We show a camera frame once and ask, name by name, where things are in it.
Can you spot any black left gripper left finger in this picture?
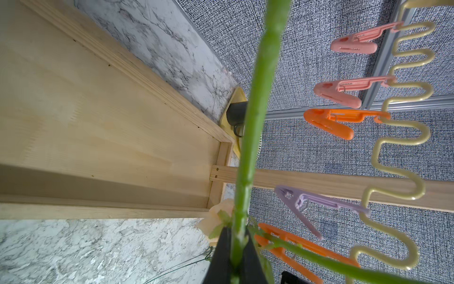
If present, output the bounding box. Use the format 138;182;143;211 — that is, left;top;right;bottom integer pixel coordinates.
202;227;232;284

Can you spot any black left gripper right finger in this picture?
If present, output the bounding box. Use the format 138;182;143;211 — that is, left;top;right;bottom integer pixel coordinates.
242;230;268;284

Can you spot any white rose with stem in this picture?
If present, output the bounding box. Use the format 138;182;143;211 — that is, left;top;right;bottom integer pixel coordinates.
196;0;292;284

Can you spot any peach rose with stem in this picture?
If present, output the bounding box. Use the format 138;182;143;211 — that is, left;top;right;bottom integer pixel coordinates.
248;226;424;284

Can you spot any yellow plastic clip hanger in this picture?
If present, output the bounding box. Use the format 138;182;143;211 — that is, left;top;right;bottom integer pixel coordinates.
349;21;436;270

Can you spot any orange clip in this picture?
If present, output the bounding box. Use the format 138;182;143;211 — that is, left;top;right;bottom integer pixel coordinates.
254;222;362;284
303;109;391;140

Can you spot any purple clip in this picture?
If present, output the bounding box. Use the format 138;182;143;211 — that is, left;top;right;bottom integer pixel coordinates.
274;185;372;241

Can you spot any white patterned plate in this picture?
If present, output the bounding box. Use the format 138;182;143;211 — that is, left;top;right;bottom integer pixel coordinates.
257;135;262;159

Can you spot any black cup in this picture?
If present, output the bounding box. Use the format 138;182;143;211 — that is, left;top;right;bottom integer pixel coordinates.
227;101;248;138

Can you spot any orange upper clip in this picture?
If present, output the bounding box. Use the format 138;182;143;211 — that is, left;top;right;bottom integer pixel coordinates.
303;109;391;140

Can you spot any yellow tray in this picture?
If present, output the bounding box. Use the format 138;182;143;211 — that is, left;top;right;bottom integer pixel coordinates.
219;86;248;158

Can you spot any pink clip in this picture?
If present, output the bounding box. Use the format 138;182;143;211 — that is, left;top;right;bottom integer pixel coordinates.
330;21;404;54
313;75;396;110

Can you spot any wooden hanging rack frame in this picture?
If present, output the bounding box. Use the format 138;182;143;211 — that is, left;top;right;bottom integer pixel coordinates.
0;0;454;220

